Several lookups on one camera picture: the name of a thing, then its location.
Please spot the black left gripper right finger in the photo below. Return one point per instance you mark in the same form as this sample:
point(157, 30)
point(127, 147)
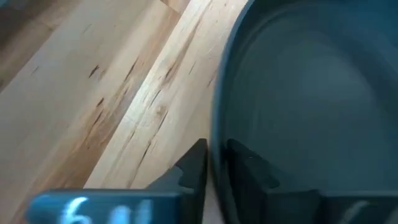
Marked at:
point(255, 193)

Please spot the dark grey round plate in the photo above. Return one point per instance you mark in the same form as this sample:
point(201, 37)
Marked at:
point(311, 93)

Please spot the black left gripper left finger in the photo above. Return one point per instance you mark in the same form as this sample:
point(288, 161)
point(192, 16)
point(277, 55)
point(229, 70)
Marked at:
point(186, 174)

